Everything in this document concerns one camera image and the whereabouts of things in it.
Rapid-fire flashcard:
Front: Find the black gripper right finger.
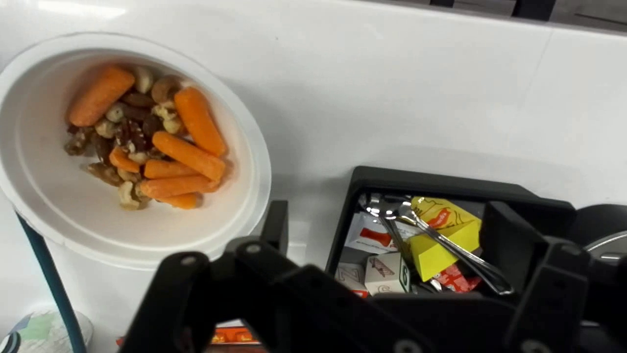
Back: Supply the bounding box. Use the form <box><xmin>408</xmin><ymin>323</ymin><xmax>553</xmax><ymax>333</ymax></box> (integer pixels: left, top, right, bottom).
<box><xmin>486</xmin><ymin>198</ymin><xmax>627</xmax><ymax>353</ymax></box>

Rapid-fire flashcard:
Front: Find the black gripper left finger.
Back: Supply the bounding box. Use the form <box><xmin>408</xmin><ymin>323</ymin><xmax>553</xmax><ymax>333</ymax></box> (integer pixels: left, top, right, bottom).
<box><xmin>120</xmin><ymin>198</ymin><xmax>420</xmax><ymax>353</ymax></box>

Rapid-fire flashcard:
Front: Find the carrots and mushrooms food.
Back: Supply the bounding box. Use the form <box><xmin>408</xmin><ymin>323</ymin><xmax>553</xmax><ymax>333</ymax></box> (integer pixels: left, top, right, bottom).
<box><xmin>63</xmin><ymin>64</ymin><xmax>192</xmax><ymax>211</ymax></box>

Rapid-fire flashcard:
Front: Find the blue grey cable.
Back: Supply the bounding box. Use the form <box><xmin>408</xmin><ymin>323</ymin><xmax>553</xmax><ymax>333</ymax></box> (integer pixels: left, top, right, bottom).
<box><xmin>16</xmin><ymin>213</ymin><xmax>89</xmax><ymax>353</ymax></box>

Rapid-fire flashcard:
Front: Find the red white sachet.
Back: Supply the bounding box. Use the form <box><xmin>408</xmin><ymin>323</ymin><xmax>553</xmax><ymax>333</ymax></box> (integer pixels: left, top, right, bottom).
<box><xmin>343</xmin><ymin>211</ymin><xmax>402</xmax><ymax>255</ymax></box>

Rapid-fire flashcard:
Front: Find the white bowl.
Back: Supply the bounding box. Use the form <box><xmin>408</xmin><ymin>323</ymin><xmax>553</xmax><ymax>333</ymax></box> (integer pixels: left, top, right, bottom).
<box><xmin>0</xmin><ymin>29</ymin><xmax>273</xmax><ymax>270</ymax></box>

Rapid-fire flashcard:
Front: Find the black plastic box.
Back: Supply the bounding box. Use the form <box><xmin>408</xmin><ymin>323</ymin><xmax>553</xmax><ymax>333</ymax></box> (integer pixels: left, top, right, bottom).
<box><xmin>326</xmin><ymin>164</ymin><xmax>580</xmax><ymax>302</ymax></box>

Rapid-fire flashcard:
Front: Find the metal spoon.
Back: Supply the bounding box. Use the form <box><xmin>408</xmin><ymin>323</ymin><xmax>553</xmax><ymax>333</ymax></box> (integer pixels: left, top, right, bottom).
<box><xmin>357</xmin><ymin>192</ymin><xmax>516</xmax><ymax>298</ymax></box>

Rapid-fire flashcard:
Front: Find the yellow packet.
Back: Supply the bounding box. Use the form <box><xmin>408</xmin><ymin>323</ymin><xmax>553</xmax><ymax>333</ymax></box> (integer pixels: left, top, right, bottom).
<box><xmin>406</xmin><ymin>194</ymin><xmax>486</xmax><ymax>284</ymax></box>

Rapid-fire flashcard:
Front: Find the red packet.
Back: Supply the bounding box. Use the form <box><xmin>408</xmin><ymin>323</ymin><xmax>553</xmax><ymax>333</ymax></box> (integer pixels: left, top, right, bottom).
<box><xmin>435</xmin><ymin>262</ymin><xmax>484</xmax><ymax>296</ymax></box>

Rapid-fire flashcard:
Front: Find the baby carrot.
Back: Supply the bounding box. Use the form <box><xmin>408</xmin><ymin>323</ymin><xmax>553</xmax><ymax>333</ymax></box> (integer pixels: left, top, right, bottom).
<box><xmin>159</xmin><ymin>192</ymin><xmax>206</xmax><ymax>211</ymax></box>
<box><xmin>141</xmin><ymin>157</ymin><xmax>198</xmax><ymax>182</ymax></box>
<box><xmin>151</xmin><ymin>129</ymin><xmax>230</xmax><ymax>184</ymax></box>
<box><xmin>136</xmin><ymin>174</ymin><xmax>222</xmax><ymax>202</ymax></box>
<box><xmin>67</xmin><ymin>64</ymin><xmax>138</xmax><ymax>129</ymax></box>
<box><xmin>106</xmin><ymin>145</ymin><xmax>143</xmax><ymax>174</ymax></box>
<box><xmin>173</xmin><ymin>86</ymin><xmax>230</xmax><ymax>158</ymax></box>

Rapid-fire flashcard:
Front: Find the black silver coffee maker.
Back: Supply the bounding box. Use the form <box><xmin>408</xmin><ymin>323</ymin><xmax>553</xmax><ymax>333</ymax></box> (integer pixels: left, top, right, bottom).
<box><xmin>567</xmin><ymin>202</ymin><xmax>627</xmax><ymax>276</ymax></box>

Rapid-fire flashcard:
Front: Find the white tea packet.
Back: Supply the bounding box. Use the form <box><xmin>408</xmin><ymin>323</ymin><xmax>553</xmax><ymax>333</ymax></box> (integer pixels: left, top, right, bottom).
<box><xmin>361</xmin><ymin>253</ymin><xmax>412</xmax><ymax>296</ymax></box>

